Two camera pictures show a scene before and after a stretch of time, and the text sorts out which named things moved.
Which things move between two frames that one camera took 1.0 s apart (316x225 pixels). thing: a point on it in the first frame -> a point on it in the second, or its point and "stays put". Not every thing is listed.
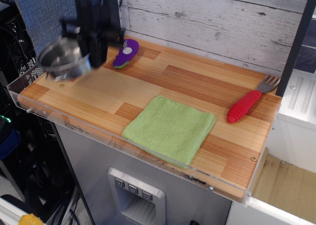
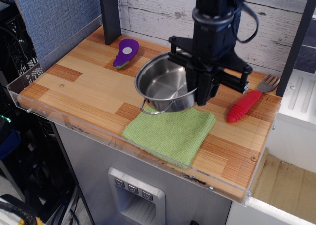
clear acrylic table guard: (208, 123) stays put
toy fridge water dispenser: (138, 203) stays put
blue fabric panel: (43, 10) stays put
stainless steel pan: (63, 58) -> (163, 81)
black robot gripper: (97, 21) -> (216, 30)
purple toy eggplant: (126, 54) stays put
